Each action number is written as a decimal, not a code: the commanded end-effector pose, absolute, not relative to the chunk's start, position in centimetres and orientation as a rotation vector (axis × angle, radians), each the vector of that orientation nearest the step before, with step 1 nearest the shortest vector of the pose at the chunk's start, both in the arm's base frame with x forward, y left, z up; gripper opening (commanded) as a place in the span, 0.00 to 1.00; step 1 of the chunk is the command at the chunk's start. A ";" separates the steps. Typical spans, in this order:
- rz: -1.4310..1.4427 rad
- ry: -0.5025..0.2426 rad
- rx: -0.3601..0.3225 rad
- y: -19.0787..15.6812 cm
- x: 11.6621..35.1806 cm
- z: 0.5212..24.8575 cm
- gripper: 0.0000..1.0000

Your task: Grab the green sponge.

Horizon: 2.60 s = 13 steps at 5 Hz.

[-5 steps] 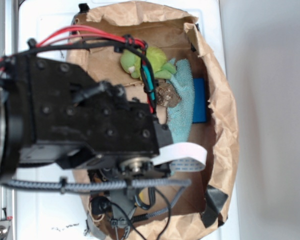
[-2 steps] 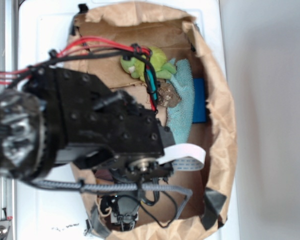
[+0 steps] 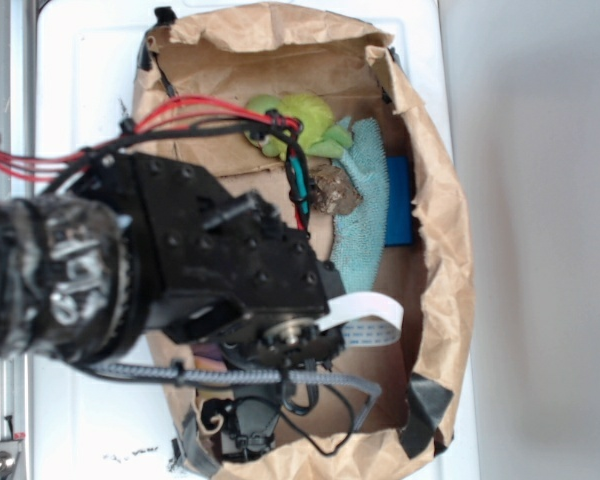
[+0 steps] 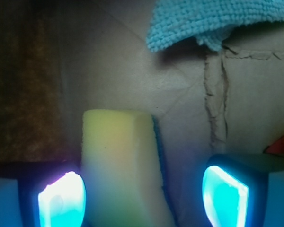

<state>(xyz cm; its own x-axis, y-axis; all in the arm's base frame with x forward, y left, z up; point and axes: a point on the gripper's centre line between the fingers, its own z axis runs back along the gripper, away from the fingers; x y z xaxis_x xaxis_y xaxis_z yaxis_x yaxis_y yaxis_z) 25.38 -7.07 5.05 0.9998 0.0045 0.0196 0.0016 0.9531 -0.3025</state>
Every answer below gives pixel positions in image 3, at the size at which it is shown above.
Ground blue block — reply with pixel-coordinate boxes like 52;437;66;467
385;156;413;247

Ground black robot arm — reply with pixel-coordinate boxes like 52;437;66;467
0;153;344;461

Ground red wire bundle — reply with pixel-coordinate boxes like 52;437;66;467
0;94;314;231

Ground brown rock lump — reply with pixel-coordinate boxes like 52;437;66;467
310;164;363;216

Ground aluminium frame rail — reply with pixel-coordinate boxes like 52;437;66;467
0;1;37;479

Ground green plush toy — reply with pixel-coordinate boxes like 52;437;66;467
246;93;353;159

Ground light blue towel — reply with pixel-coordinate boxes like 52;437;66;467
330;118;389;293

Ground brown paper bag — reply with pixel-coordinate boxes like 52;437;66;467
132;2;475;479

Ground white ribbon cable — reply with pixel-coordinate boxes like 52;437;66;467
317;291;405;348

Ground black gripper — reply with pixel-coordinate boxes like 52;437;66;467
74;153;344;462

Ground grey braided cable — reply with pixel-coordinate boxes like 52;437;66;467
84;362;384;434

